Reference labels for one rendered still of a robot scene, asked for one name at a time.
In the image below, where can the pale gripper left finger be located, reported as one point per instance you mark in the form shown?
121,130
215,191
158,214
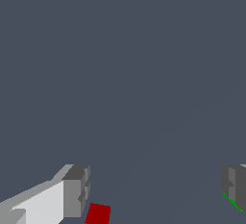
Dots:
48,199

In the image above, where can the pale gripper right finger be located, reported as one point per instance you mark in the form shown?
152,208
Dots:
235,183

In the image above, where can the red cube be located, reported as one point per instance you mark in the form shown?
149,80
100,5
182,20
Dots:
98,214

